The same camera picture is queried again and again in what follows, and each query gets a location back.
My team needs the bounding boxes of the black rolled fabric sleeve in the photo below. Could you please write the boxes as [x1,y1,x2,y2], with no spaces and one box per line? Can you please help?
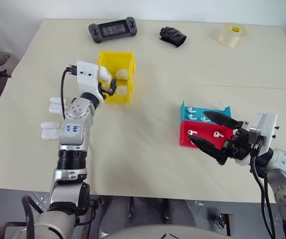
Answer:
[159,25,187,48]

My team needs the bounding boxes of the small metal caster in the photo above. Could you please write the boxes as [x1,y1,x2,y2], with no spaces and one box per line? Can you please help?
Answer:
[214,214,227,229]

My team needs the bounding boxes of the yellow plastic bin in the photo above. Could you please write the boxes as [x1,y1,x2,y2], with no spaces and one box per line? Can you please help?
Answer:
[97,50,137,104]

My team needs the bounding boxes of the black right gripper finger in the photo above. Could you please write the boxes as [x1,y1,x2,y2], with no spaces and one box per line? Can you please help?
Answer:
[189,136,230,166]
[203,111,241,130]

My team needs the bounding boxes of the red plastic tray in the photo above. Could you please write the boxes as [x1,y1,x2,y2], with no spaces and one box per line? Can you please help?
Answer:
[179,120,235,150]

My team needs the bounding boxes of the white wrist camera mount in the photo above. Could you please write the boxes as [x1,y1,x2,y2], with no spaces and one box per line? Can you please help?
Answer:
[235,112,279,166]
[76,60,104,100]

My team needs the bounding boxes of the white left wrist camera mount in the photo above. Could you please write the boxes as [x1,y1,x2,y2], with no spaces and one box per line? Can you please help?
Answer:
[76,60,104,100]

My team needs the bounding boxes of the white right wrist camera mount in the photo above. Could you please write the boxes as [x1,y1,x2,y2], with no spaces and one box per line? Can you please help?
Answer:
[235,112,279,166]

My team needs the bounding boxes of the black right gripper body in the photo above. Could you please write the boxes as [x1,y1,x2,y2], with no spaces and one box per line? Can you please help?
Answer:
[221,120,255,162]

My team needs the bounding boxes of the clear tape roll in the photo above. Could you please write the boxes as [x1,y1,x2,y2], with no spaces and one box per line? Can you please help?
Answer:
[218,22,248,48]

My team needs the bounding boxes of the black handheld game controller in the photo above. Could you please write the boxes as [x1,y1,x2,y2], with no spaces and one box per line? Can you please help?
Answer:
[88,16,138,44]

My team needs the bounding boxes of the blue plastic tray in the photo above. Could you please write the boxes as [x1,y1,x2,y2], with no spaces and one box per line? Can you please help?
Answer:
[179,101,233,125]

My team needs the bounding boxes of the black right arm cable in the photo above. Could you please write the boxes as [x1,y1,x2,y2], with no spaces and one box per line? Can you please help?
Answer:
[249,144,276,239]

